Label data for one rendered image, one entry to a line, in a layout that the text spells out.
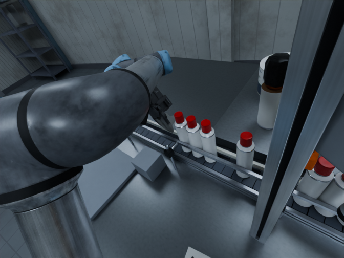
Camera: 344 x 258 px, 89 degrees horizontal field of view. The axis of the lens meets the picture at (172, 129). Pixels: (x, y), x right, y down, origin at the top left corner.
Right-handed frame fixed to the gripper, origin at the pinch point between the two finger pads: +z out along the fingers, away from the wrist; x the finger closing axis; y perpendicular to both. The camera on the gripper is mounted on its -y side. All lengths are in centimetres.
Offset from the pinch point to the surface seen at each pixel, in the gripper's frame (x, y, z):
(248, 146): -34.0, -0.8, 8.7
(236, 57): 96, 219, 35
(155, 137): 12.9, -2.1, 1.5
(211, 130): -23.0, 0.3, 2.2
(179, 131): -10.4, -2.4, -1.0
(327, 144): -58, -16, -7
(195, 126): -18.0, -0.2, -0.7
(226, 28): 78, 200, -10
